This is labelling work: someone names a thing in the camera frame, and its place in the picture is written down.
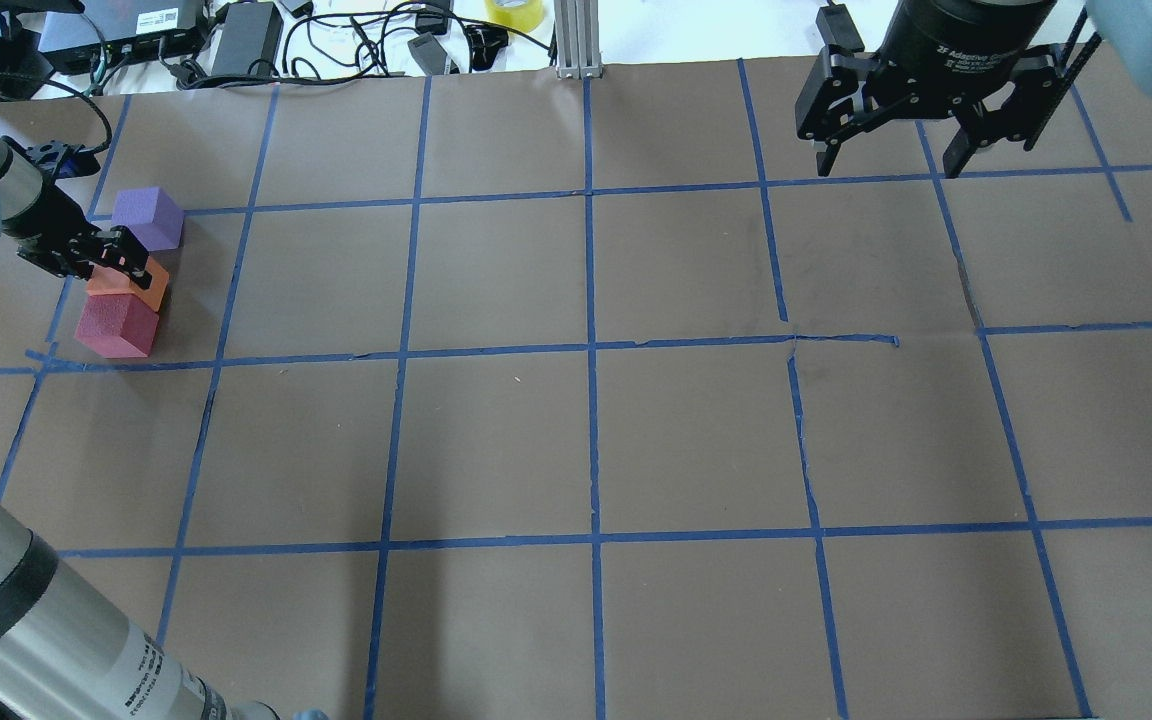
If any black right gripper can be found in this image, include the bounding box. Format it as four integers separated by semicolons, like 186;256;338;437
796;1;1087;179

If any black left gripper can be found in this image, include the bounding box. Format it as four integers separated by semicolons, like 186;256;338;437
3;184;150;288

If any orange foam cube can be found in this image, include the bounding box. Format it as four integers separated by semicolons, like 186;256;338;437
86;258;172;313

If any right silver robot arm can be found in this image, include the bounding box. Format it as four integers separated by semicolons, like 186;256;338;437
795;1;1152;179

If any purple foam cube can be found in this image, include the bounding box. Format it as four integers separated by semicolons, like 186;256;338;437
111;185;185;252

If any pink foam cube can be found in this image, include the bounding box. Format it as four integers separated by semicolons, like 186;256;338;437
74;293;160;359

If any black power adapter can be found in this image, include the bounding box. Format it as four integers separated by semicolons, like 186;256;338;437
814;1;865;54

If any black power brick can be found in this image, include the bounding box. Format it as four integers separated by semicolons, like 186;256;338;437
210;1;283;78

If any yellow tape roll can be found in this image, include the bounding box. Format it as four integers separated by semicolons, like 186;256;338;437
483;0;545;33

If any aluminium frame post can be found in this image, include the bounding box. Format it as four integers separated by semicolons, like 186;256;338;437
553;1;604;79

